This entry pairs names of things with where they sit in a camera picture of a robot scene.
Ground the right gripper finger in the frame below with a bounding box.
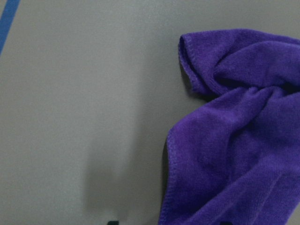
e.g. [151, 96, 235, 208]
[107, 220, 119, 225]

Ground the purple microfibre towel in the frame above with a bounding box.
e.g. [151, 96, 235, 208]
[159, 29, 300, 225]

